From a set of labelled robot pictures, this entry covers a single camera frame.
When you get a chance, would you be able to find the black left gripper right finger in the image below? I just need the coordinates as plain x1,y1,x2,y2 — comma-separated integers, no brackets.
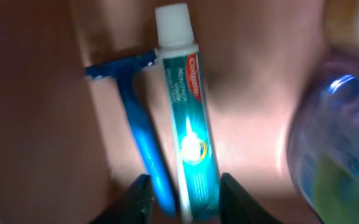
219,173,282,224

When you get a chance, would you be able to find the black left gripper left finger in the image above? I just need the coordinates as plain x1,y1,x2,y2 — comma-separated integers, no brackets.
90,174,155,224

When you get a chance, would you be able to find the clear pump bottle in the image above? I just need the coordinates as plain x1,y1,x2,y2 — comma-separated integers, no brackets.
287,49,359,223

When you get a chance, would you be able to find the white cardboard box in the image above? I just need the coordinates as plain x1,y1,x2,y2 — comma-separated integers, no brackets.
0,0,359,223

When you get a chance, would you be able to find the blue disposable razor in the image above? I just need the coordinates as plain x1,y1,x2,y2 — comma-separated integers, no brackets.
85,50,177,216

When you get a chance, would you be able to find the teal toothpaste tube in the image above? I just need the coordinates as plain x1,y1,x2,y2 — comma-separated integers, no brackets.
155,3,220,223

